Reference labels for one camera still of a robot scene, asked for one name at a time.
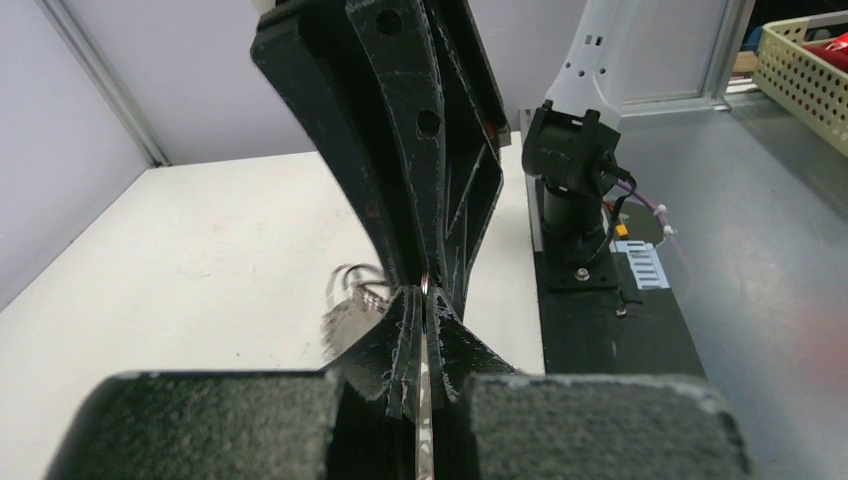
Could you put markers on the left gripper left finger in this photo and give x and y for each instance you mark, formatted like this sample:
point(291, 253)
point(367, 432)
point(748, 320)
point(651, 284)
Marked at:
point(352, 419)

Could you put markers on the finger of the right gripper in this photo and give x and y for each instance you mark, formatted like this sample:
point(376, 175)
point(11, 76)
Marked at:
point(310, 54)
point(446, 119)

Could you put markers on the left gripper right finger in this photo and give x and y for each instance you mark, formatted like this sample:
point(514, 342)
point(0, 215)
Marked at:
point(491, 421)

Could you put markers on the metal disc with key rings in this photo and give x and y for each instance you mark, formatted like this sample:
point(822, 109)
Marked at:
point(358, 311)

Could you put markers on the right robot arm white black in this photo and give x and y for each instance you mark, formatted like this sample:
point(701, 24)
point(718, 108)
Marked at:
point(569, 150)

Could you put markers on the beige perforated plastic basket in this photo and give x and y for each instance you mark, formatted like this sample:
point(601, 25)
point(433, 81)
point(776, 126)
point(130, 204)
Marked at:
point(807, 86)

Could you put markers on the aluminium frame rail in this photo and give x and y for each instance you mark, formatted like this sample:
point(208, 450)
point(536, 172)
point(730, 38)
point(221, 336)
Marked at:
point(105, 79)

